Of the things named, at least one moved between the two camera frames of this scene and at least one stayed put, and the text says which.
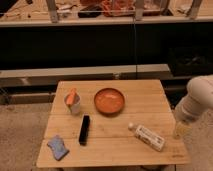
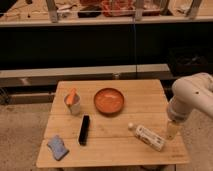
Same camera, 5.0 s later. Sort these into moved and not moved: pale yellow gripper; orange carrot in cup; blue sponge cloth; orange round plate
Moved: pale yellow gripper
Not moved: blue sponge cloth; orange carrot in cup; orange round plate
